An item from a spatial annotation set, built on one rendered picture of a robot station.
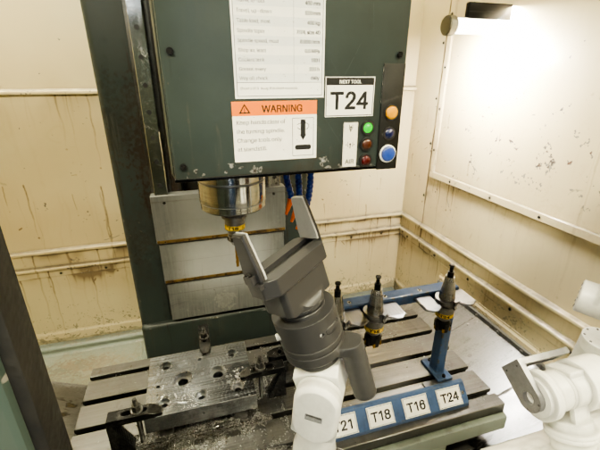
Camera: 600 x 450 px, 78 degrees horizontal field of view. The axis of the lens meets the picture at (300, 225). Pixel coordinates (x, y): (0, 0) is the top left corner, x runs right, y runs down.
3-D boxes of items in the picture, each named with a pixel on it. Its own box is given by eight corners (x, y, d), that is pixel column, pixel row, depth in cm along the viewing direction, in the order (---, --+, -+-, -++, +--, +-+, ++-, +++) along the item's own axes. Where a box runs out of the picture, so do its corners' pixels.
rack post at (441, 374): (453, 379, 119) (468, 300, 107) (437, 383, 117) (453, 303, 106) (433, 358, 127) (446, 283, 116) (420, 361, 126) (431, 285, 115)
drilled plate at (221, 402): (257, 407, 104) (256, 394, 102) (146, 434, 96) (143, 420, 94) (245, 353, 124) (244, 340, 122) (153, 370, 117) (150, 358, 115)
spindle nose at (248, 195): (252, 193, 102) (250, 148, 97) (276, 210, 89) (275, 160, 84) (193, 201, 95) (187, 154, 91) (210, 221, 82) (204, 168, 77)
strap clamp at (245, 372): (286, 395, 113) (285, 355, 107) (243, 404, 109) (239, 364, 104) (283, 387, 116) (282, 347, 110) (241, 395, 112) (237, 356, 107)
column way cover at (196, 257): (287, 303, 158) (285, 186, 139) (169, 322, 145) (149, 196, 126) (284, 297, 162) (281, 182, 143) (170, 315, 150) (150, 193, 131)
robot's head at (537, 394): (614, 403, 46) (574, 343, 50) (560, 420, 44) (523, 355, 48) (576, 412, 51) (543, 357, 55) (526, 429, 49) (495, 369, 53)
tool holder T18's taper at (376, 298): (378, 304, 101) (379, 282, 98) (387, 312, 97) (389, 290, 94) (363, 307, 99) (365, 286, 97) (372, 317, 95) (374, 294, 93)
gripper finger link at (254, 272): (250, 233, 41) (268, 280, 43) (232, 231, 43) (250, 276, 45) (239, 239, 40) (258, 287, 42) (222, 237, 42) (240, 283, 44)
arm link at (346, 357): (294, 304, 59) (313, 360, 63) (270, 354, 49) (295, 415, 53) (365, 300, 54) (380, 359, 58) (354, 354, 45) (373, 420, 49)
